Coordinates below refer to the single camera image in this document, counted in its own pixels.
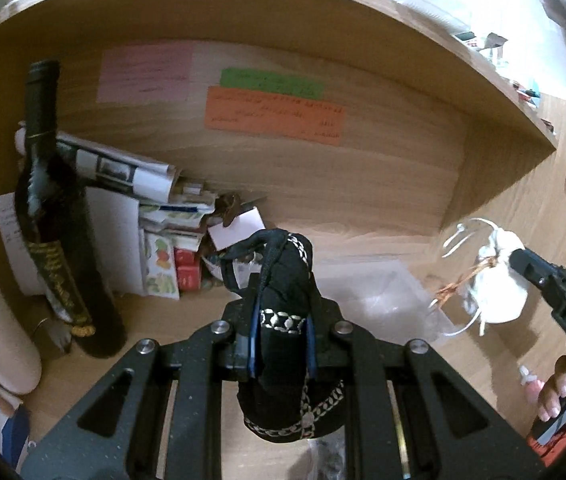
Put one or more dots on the clear plastic storage bin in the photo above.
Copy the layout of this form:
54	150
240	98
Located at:
381	295

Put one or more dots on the black patterned cloth pouch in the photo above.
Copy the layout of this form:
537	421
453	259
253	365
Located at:
284	396

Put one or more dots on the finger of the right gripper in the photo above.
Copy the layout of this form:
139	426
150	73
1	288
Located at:
534	269

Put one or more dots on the red small box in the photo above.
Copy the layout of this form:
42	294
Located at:
188	270

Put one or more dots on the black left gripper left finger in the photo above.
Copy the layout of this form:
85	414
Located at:
214	354

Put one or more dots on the fruit picture card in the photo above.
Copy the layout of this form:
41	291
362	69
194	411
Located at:
161	279

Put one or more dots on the green sticky note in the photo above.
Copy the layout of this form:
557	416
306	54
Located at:
265	81

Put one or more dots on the dark wine bottle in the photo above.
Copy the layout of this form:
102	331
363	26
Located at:
54	222

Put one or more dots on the orange sticky note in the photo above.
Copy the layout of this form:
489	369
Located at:
273	114

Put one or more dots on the white cloth with strings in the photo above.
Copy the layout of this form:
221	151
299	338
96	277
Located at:
491	291

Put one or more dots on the pink sticky note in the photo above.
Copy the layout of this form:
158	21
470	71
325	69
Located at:
146	73

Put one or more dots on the stack of papers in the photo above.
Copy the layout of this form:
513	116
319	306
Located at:
183	219

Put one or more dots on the white bowl with stones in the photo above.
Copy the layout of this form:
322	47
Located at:
213	264

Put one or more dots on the blue white small box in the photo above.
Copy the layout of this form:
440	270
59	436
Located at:
14	432

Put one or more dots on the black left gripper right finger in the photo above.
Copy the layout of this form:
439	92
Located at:
362	364

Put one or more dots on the small white cardboard box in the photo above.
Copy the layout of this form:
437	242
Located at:
242	227

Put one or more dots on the white paper sheet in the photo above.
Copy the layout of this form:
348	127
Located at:
21	264

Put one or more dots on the silver scrubber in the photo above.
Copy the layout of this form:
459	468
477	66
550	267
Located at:
328	457

